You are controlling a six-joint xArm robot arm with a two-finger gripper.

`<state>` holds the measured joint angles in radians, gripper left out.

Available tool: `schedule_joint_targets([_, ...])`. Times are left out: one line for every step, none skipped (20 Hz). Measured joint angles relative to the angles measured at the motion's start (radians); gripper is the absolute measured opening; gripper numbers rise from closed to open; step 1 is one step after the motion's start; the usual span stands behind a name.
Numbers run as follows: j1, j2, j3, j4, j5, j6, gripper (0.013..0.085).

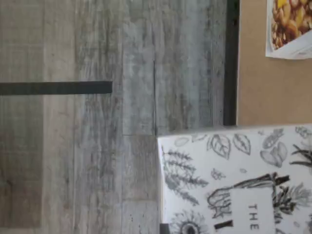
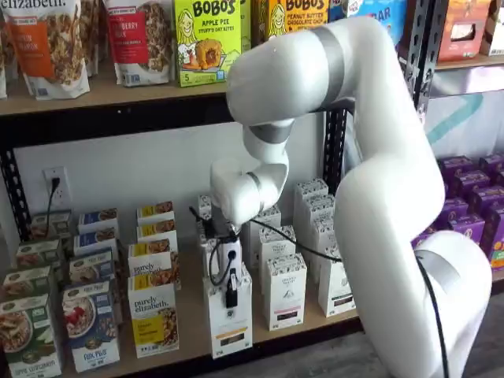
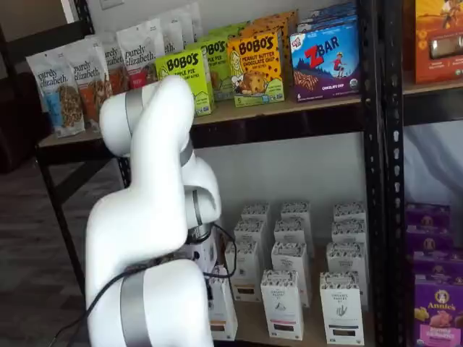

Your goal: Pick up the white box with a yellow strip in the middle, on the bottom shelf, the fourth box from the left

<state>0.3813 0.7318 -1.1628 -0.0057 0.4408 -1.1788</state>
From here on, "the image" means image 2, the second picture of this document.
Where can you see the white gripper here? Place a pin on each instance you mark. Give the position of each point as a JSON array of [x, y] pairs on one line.
[[230, 254]]

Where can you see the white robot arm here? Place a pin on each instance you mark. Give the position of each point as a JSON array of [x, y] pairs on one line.
[[386, 197]]

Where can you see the white box pink strip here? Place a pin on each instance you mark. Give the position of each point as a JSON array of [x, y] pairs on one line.
[[269, 216], [275, 244], [287, 291]]

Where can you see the brown wooden shelf board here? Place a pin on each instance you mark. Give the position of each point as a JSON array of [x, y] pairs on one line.
[[468, 63], [191, 334], [118, 94]]

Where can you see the purely elizabeth granola box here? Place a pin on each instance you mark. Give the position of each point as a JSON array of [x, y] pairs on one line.
[[155, 210], [153, 315], [155, 230], [151, 260]]

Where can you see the white box dark strip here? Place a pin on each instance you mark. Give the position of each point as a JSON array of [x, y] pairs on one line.
[[311, 187], [323, 236], [317, 206], [336, 287]]

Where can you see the blue flax plus cereal box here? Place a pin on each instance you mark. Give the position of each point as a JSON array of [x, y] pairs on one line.
[[98, 218], [94, 240], [90, 327], [90, 267]]

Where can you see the green apple cinnamon cereal box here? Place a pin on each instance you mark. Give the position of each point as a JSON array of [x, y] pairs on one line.
[[29, 338], [51, 224], [25, 281], [37, 254]]

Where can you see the black metal shelf rack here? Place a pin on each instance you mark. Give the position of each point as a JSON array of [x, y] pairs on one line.
[[419, 59], [118, 126]]

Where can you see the purple snack box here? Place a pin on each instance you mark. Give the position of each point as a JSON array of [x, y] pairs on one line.
[[458, 210], [456, 165], [468, 230], [486, 199], [470, 183], [423, 236], [496, 236], [492, 162]]

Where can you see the green Bobo's apple pie box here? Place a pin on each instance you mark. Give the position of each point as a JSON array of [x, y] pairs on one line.
[[204, 43]]

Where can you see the yellow Bobo's peanut butter box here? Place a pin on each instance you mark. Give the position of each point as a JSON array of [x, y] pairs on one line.
[[291, 15]]

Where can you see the blue bar box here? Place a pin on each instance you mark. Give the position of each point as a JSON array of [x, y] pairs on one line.
[[388, 17]]

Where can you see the orange brown snack box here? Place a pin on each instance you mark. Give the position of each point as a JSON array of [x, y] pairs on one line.
[[462, 31]]

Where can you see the white brown snack box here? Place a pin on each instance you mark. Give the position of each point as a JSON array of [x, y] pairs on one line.
[[496, 27]]

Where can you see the red label granola bag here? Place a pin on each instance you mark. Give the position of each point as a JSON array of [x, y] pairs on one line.
[[138, 43]]

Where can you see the white banner teal stripe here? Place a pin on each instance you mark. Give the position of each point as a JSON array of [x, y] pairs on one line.
[[460, 110]]

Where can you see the orange label granola bag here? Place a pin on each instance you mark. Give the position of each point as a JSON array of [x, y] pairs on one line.
[[47, 47]]

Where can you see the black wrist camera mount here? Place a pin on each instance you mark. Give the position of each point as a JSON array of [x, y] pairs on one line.
[[218, 226]]

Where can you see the white wall outlet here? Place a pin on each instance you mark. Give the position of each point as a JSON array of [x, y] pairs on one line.
[[63, 189]]

